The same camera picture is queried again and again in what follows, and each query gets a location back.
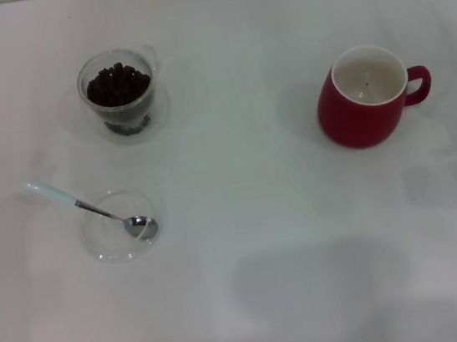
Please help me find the red ceramic mug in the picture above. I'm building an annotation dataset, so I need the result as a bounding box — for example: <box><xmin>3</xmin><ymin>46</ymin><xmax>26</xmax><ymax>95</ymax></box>
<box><xmin>308</xmin><ymin>36</ymin><xmax>440</xmax><ymax>155</ymax></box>

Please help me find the blue handled metal spoon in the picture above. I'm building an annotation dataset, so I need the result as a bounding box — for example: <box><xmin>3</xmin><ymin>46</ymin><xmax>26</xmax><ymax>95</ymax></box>
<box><xmin>23</xmin><ymin>165</ymin><xmax>160</xmax><ymax>256</ymax></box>

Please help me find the clear glass saucer under cup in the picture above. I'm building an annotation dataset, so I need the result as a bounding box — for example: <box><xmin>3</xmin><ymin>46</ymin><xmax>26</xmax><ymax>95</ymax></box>
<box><xmin>58</xmin><ymin>74</ymin><xmax>177</xmax><ymax>155</ymax></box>

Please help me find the dark coffee beans heap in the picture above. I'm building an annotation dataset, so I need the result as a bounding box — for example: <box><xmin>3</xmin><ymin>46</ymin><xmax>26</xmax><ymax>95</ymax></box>
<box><xmin>83</xmin><ymin>58</ymin><xmax>160</xmax><ymax>140</ymax></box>

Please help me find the clear glass cup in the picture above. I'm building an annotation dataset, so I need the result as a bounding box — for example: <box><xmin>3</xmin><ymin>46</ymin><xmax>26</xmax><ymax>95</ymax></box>
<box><xmin>73</xmin><ymin>44</ymin><xmax>169</xmax><ymax>142</ymax></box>

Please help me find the clear glass dish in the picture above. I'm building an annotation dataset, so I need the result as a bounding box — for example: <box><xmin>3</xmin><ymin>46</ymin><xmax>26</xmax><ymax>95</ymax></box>
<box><xmin>74</xmin><ymin>183</ymin><xmax>170</xmax><ymax>269</ymax></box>

